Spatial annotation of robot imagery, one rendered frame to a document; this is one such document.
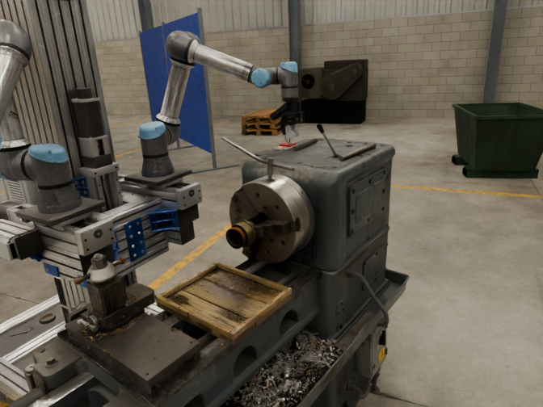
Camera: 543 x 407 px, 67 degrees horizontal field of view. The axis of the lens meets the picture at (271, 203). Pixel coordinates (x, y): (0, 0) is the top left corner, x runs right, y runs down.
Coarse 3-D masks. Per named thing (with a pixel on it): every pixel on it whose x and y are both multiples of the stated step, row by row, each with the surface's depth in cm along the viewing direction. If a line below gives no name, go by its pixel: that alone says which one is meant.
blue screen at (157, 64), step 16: (192, 16) 600; (144, 32) 875; (160, 32) 766; (192, 32) 614; (144, 48) 905; (160, 48) 789; (144, 64) 934; (160, 64) 811; (160, 80) 837; (192, 80) 658; (160, 96) 863; (192, 96) 674; (208, 96) 612; (160, 112) 892; (192, 112) 692; (208, 112) 619; (192, 128) 710; (208, 128) 636; (192, 144) 728; (208, 144) 651
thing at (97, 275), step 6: (108, 264) 109; (90, 270) 107; (96, 270) 107; (102, 270) 107; (108, 270) 108; (114, 270) 110; (90, 276) 107; (96, 276) 106; (102, 276) 107; (108, 276) 107; (114, 276) 109; (96, 282) 106
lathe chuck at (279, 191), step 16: (256, 192) 146; (272, 192) 141; (288, 192) 143; (256, 208) 148; (272, 208) 143; (288, 208) 139; (304, 208) 144; (304, 224) 143; (272, 240) 148; (288, 240) 143; (304, 240) 147; (256, 256) 156; (272, 256) 150; (288, 256) 146
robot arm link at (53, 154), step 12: (48, 144) 149; (24, 156) 144; (36, 156) 141; (48, 156) 142; (60, 156) 144; (24, 168) 144; (36, 168) 143; (48, 168) 143; (60, 168) 145; (36, 180) 146; (48, 180) 144; (60, 180) 146
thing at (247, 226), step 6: (240, 222) 141; (246, 222) 140; (252, 222) 143; (234, 228) 138; (240, 228) 138; (246, 228) 139; (252, 228) 140; (228, 234) 139; (234, 234) 144; (240, 234) 136; (246, 234) 138; (252, 234) 140; (228, 240) 140; (234, 240) 143; (240, 240) 137; (246, 240) 139; (252, 240) 141; (234, 246) 140; (240, 246) 138
